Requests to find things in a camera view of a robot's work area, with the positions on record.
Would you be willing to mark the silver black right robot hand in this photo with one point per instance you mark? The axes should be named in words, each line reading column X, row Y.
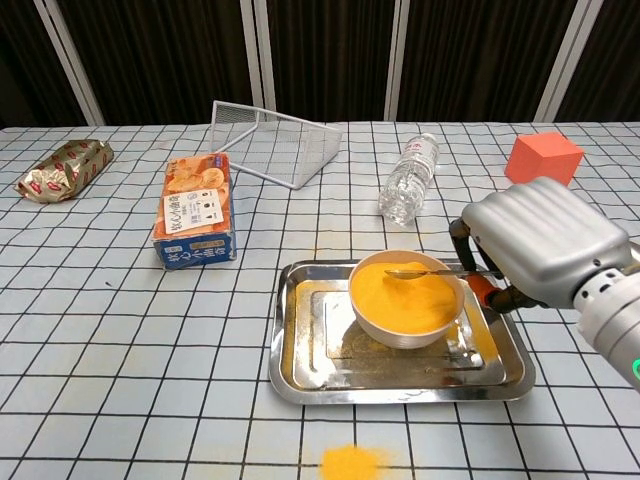
column 545, row 240

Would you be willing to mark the metal spoon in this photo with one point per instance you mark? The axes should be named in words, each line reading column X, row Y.
column 400, row 273

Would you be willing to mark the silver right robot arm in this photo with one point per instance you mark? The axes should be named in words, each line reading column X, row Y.
column 612, row 315

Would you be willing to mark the beige bowl of yellow powder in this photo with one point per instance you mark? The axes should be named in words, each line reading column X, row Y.
column 400, row 310

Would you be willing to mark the rectangular steel tray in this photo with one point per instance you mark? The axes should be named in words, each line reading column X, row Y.
column 310, row 370

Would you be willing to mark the white black-grid tablecloth table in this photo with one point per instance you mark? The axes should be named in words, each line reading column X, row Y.
column 100, row 325

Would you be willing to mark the orange foam cube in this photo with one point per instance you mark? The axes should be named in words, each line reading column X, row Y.
column 537, row 157

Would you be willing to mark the clear plastic water bottle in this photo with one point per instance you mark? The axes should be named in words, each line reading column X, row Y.
column 407, row 185

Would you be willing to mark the small yellow powder pile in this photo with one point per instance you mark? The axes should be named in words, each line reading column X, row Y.
column 350, row 465

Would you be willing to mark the orange blue cookie box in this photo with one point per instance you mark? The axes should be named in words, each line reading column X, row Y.
column 195, row 200

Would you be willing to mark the gold foil snack packet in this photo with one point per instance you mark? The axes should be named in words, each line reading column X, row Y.
column 60, row 172

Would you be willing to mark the black screen panel white frame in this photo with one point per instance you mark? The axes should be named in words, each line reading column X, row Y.
column 330, row 55
column 165, row 55
column 475, row 55
column 615, row 60
column 20, row 60

